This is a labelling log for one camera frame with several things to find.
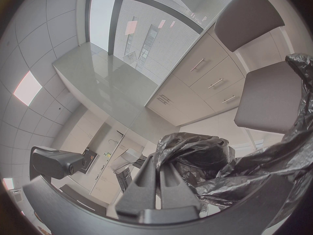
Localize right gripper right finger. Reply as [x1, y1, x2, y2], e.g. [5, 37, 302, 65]
[159, 164, 202, 212]

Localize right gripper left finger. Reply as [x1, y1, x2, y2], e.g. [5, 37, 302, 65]
[116, 155, 157, 218]

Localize black plastic bag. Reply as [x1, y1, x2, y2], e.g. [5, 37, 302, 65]
[153, 54, 313, 211]

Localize long beige kitchen counter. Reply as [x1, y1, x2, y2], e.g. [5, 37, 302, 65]
[89, 129, 129, 196]

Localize beige cabinet with drawers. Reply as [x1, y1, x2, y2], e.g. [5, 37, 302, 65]
[52, 26, 297, 132]

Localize white chair dark grey seat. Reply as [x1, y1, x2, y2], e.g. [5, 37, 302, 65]
[214, 0, 304, 154]

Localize window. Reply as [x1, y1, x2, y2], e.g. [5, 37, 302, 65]
[83, 0, 258, 86]

